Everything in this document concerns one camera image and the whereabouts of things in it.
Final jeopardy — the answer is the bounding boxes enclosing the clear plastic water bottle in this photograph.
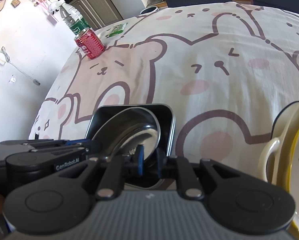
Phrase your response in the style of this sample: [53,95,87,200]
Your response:
[56,0,91,36]

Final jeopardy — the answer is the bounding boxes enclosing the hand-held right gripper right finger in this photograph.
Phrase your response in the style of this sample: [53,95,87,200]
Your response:
[155,148,242,200]

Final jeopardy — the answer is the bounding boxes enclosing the white leaf print plate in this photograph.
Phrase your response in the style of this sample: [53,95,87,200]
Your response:
[272,101,299,140]

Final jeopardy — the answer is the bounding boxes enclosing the bear print tablecloth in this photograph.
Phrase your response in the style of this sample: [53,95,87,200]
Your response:
[28,1,299,195]

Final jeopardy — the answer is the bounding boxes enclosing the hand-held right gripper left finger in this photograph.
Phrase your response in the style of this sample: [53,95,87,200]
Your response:
[56,145,145,200]

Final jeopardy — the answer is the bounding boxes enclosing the white plush toy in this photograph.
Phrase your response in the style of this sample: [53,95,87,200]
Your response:
[48,1,65,14]

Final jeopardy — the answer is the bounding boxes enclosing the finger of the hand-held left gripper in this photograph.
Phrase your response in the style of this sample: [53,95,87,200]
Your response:
[0,139,90,150]
[29,142,110,161]

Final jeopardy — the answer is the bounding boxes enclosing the cream two-handled bowl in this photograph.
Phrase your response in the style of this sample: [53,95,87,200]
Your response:
[259,101,299,198]

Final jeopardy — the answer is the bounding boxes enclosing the grey trash bin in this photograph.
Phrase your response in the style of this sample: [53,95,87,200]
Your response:
[139,5,159,14]

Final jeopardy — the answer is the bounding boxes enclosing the kitchen base cabinet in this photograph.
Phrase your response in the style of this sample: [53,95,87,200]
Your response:
[69,0,123,29]

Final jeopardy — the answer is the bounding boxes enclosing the red drink can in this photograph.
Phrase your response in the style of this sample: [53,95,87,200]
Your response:
[74,28,105,60]

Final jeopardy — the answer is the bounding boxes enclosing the square steel bowl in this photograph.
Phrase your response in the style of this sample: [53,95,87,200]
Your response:
[85,104,174,155]

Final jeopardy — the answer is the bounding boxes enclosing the round steel bowl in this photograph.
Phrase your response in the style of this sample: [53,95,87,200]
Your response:
[91,107,175,189]

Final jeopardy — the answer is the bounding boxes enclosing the white wall cable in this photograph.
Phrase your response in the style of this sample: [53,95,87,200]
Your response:
[0,42,41,87]

